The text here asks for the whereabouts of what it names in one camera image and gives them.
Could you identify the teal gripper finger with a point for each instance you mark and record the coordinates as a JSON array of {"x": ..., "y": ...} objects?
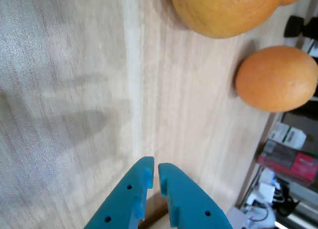
[
  {"x": 191, "y": 204},
  {"x": 119, "y": 204}
]

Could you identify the large orange with green stem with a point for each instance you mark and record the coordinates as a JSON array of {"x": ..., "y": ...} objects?
[{"x": 275, "y": 80}]

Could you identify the white power adapter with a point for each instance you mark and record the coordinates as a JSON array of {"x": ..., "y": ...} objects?
[
  {"x": 267, "y": 175},
  {"x": 265, "y": 191}
]

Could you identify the black cylindrical object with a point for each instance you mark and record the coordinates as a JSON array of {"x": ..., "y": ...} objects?
[{"x": 294, "y": 26}]

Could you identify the orange with dark scratch marks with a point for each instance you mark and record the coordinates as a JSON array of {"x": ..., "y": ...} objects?
[{"x": 223, "y": 10}]

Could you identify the white box with green print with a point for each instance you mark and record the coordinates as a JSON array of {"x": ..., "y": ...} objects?
[{"x": 285, "y": 134}]

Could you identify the black round object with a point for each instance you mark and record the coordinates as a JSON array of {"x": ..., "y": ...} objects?
[{"x": 288, "y": 206}]

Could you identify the red and grey box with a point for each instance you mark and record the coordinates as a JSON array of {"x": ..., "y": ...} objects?
[{"x": 303, "y": 167}]

